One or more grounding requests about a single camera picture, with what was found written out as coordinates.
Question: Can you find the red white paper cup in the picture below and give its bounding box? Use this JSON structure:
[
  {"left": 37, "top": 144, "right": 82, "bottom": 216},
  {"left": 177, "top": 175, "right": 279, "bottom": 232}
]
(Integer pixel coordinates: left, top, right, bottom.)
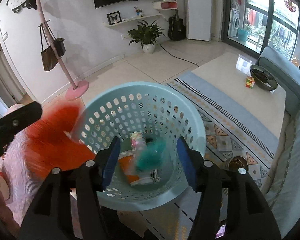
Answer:
[{"left": 23, "top": 102, "right": 95, "bottom": 179}]

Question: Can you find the orange trash in basket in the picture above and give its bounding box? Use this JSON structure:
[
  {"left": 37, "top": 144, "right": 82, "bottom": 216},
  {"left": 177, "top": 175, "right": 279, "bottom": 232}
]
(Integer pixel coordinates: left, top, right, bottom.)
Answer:
[{"left": 118, "top": 155, "right": 140, "bottom": 186}]

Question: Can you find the teal trash piece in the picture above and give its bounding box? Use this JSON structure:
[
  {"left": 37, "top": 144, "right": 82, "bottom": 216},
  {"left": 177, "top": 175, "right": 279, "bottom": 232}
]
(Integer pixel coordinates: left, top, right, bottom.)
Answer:
[{"left": 135, "top": 139, "right": 166, "bottom": 172}]

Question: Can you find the pink patterned tablecloth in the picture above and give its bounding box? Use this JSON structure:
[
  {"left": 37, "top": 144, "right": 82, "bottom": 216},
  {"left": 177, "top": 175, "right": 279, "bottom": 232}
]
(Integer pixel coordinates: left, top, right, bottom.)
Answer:
[{"left": 0, "top": 130, "right": 44, "bottom": 237}]

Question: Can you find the grey blue sofa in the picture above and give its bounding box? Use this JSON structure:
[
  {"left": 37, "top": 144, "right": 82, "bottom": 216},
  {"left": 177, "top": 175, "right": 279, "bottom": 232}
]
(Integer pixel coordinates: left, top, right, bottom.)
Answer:
[{"left": 256, "top": 46, "right": 300, "bottom": 239}]

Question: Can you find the brass table leg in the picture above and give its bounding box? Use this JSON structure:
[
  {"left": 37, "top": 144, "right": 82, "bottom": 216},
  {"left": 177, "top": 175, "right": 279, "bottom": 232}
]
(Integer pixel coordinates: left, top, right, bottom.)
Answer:
[{"left": 220, "top": 156, "right": 249, "bottom": 172}]

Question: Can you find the brown tote bag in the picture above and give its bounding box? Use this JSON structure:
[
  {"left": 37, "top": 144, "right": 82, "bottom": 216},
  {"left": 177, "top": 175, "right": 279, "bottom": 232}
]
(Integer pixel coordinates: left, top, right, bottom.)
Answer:
[{"left": 39, "top": 24, "right": 58, "bottom": 72}]

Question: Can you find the pink coat stand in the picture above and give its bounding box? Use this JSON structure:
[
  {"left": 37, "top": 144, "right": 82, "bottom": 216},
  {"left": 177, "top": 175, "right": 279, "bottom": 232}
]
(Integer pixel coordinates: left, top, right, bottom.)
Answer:
[{"left": 29, "top": 0, "right": 90, "bottom": 101}]

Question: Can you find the black small bag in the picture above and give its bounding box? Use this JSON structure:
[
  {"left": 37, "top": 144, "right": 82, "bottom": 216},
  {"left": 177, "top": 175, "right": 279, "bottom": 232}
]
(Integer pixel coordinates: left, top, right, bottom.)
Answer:
[{"left": 47, "top": 25, "right": 66, "bottom": 57}]

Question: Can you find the rubik cube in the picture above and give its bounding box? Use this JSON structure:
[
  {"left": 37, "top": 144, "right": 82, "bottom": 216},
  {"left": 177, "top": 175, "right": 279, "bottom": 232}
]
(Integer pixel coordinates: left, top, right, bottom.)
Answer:
[{"left": 245, "top": 76, "right": 255, "bottom": 88}]

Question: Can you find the black round ashtray bowl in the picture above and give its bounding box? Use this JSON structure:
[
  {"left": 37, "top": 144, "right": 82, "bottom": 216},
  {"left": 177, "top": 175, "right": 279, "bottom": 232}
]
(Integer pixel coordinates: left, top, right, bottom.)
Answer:
[{"left": 250, "top": 64, "right": 278, "bottom": 92}]

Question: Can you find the light blue laundry basket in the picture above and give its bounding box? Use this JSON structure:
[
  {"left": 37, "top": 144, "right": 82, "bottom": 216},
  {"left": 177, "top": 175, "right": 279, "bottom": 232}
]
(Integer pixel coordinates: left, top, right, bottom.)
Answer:
[{"left": 71, "top": 82, "right": 206, "bottom": 211}]

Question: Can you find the white coffee table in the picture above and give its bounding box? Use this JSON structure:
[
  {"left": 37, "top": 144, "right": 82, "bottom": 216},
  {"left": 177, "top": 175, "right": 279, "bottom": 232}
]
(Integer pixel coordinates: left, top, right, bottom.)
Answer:
[{"left": 192, "top": 53, "right": 286, "bottom": 138}]

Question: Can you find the framed butterfly picture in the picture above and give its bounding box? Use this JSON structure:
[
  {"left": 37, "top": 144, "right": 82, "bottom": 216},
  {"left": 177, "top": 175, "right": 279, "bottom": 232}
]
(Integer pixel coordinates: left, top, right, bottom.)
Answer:
[{"left": 107, "top": 11, "right": 122, "bottom": 25}]

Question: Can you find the potted green plant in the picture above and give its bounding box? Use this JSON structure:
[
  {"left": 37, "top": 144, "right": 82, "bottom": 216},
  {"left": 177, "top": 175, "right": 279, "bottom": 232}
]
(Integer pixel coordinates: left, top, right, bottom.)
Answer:
[{"left": 127, "top": 20, "right": 165, "bottom": 54}]

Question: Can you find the small figurine on shelf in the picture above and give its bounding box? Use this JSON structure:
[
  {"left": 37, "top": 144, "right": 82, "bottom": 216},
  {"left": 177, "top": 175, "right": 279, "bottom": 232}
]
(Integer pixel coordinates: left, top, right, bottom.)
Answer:
[{"left": 134, "top": 7, "right": 144, "bottom": 18}]

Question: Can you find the teal bucket outside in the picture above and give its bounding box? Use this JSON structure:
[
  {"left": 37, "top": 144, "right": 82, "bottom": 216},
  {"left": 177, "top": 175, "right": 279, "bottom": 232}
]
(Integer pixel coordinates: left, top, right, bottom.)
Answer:
[{"left": 238, "top": 29, "right": 249, "bottom": 42}]

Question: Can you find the white washing machine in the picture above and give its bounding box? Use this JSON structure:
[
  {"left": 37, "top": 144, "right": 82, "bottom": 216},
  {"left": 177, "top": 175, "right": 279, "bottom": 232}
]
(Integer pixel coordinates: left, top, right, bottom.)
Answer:
[{"left": 228, "top": 9, "right": 240, "bottom": 38}]

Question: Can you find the black guitar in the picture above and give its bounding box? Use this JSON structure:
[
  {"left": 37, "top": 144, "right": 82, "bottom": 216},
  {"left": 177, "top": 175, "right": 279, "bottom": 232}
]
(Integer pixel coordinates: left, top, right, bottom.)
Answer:
[{"left": 168, "top": 8, "right": 186, "bottom": 41}]

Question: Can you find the white red shelf box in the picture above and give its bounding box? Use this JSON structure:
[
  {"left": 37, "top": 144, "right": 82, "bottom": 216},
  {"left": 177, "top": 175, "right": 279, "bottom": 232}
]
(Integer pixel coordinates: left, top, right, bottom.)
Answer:
[{"left": 152, "top": 1, "right": 178, "bottom": 10}]

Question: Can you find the white refrigerator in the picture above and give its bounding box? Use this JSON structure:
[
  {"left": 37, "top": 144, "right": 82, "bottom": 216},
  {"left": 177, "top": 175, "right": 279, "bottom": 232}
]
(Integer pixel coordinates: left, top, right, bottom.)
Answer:
[{"left": 186, "top": 0, "right": 212, "bottom": 41}]

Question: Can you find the white wall shelf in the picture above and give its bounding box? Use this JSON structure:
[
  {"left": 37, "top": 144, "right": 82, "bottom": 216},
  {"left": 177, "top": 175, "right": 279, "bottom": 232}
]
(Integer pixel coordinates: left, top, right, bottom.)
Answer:
[{"left": 103, "top": 14, "right": 162, "bottom": 28}]

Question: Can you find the black floor cable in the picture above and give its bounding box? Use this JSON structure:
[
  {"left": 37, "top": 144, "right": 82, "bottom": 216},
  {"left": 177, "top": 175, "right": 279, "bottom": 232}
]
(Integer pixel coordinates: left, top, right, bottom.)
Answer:
[{"left": 156, "top": 41, "right": 200, "bottom": 67}]

